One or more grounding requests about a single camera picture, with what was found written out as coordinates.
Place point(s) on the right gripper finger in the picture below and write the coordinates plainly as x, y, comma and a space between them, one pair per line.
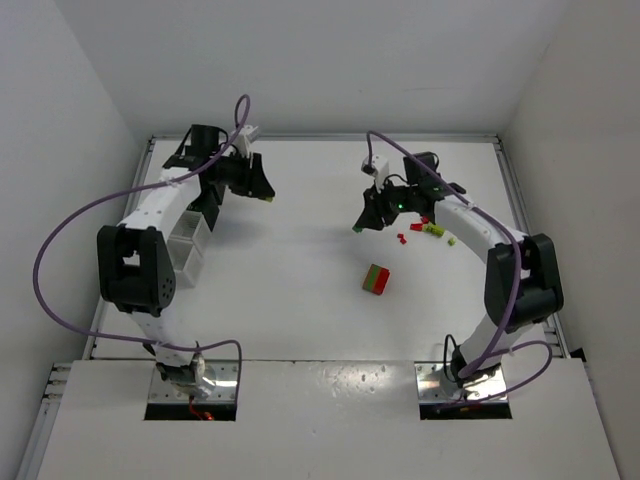
381, 220
368, 220

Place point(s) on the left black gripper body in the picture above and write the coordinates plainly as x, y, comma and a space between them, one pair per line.
252, 175

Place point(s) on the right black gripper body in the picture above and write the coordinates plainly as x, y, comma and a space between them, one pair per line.
377, 205

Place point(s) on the lego block pile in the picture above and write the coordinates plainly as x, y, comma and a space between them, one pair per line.
376, 279

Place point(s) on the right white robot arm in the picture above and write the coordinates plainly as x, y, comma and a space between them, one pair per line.
522, 285

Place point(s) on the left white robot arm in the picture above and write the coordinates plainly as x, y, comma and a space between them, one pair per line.
136, 271

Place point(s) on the white slotted container far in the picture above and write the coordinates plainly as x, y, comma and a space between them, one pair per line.
192, 226

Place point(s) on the white slotted container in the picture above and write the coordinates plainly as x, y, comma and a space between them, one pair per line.
187, 262
192, 226

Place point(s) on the white slotted container near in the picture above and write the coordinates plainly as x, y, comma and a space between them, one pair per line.
187, 262

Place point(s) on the white front cover panel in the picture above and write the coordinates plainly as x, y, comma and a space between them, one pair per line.
323, 421

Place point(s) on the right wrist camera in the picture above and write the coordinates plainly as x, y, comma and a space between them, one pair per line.
377, 167

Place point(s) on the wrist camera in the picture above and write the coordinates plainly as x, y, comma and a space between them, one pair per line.
377, 167
243, 142

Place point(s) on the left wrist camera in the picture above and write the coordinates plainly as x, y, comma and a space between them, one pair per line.
243, 142

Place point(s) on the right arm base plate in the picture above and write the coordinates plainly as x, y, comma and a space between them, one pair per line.
434, 388

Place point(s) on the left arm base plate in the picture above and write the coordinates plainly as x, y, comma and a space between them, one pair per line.
217, 386

